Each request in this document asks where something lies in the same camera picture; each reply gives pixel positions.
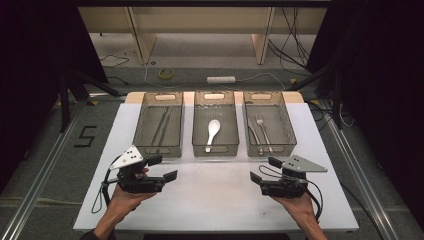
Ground metal floor rail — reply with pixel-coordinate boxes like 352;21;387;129
0;99;86;240
318;105;403;240

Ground metal chopstick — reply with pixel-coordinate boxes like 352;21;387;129
151;106;170;147
159;106;174;147

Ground clear grey plastic bin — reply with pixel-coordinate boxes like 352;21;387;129
191;90;241;158
242;90;298;158
132;91;185;159

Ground black curtain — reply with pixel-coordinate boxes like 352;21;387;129
0;0;110;196
305;0;424;222

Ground person's left hand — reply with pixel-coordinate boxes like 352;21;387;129
106;184;158;218

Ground thin black floor cable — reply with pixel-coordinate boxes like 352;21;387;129
99;54;131;69

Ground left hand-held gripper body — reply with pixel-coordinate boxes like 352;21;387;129
108;144;166;195

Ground white ceramic spoon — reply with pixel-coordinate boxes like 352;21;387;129
204;118;222;154

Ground light wooden desk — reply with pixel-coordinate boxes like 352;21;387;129
77;5;328;66

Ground person's right hand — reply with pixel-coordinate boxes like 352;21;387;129
271;191;318;230

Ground white power cable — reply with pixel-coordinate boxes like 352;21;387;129
144;63;288;92

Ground metal fork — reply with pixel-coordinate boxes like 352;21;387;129
255;115;274;154

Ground white power strip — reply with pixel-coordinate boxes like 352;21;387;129
206;75;237;85

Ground bundle of black cables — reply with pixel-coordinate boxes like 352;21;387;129
267;6;312;78

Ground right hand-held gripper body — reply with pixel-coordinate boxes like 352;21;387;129
259;154;329;200

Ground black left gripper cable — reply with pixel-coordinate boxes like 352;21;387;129
90;155;122;215

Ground black metal stand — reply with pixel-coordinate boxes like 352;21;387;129
57;70;122;133
285;62;345;130

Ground yellow tape roll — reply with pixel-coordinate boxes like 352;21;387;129
157;67;176;81

